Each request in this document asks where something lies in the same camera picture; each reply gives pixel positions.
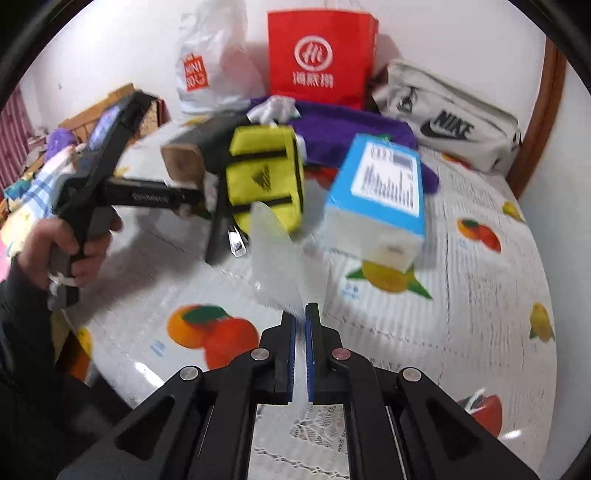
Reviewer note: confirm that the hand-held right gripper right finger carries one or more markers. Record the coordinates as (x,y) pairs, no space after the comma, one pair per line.
(310,355)

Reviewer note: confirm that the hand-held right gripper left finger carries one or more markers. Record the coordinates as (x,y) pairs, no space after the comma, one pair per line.
(291,355)

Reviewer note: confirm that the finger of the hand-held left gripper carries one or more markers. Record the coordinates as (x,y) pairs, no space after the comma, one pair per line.
(198,199)

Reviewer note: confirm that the yellow pouch with black trim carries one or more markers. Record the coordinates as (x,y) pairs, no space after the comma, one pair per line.
(263,157)

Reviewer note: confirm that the person's left forearm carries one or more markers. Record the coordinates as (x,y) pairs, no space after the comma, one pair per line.
(23,323)

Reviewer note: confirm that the person's left hand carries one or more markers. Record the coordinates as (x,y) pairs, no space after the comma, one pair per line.
(41,249)

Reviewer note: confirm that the purple cloth bundle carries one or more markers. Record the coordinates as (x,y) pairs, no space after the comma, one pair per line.
(60,141)

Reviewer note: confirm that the wooden furniture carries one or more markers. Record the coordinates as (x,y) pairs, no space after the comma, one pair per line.
(92,110)

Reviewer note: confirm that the black box with brown end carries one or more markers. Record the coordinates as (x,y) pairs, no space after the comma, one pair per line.
(207,134)

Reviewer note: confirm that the colourful printed bedding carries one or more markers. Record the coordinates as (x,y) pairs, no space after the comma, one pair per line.
(32,194)

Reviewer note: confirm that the red striped curtain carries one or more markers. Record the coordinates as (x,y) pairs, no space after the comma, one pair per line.
(14,138)

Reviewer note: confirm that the fruit print tablecloth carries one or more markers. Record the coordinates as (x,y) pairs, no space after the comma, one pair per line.
(415,323)

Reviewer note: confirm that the white plastic shopping bag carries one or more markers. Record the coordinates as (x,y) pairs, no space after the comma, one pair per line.
(221,60)

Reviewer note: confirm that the blue tissue pack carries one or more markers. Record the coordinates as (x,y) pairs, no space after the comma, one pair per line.
(369,221)

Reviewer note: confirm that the purple towel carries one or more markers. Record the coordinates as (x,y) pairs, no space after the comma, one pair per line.
(332,127)

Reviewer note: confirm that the red paper bag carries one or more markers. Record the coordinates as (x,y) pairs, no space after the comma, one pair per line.
(286,32)

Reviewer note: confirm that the person's dark clothing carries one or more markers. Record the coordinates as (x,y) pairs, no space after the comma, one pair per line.
(46,424)

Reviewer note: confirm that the grey waist bag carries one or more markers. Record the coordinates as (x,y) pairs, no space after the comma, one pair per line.
(461,143)

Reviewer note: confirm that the brown wooden frame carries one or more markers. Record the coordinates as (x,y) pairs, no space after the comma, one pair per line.
(549,92)

